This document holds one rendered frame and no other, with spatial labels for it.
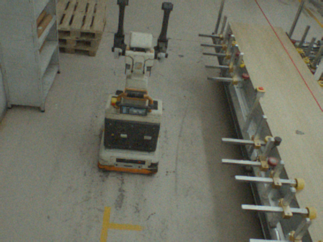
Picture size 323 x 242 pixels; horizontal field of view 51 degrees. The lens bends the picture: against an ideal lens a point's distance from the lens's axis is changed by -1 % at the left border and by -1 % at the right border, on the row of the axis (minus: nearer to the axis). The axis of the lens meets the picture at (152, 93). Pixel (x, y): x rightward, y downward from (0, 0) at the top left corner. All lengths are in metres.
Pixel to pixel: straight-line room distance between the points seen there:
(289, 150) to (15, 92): 3.08
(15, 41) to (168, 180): 2.20
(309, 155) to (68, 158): 2.40
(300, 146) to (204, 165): 1.20
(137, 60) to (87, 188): 1.37
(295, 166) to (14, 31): 3.01
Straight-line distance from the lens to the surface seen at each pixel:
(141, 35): 3.26
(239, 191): 3.86
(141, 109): 3.09
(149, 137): 3.41
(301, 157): 3.14
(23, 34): 3.90
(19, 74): 4.20
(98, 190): 3.60
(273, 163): 2.95
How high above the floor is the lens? 2.88
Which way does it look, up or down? 37 degrees down
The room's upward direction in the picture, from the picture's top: 8 degrees clockwise
